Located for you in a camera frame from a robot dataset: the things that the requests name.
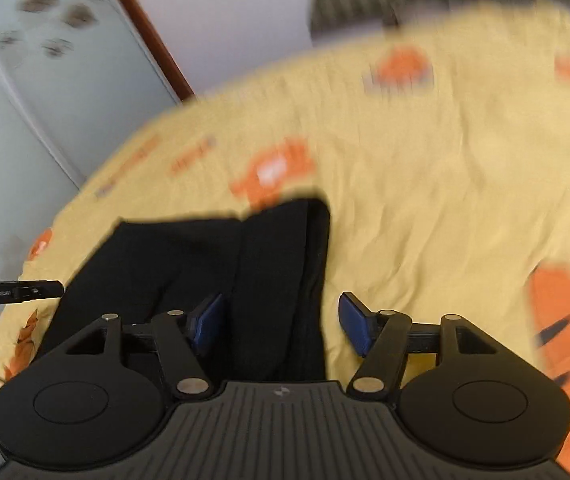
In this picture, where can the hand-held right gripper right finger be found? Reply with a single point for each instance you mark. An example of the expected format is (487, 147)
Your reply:
(355, 320)

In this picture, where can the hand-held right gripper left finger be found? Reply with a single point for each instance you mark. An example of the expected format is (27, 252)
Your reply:
(210, 325)

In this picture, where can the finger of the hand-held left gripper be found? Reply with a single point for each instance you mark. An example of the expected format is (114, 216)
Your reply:
(40, 290)

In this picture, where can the black pants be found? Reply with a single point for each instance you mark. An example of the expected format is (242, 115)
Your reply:
(275, 270)

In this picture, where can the yellow printed bedsheet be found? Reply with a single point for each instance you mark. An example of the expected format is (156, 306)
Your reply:
(440, 185)

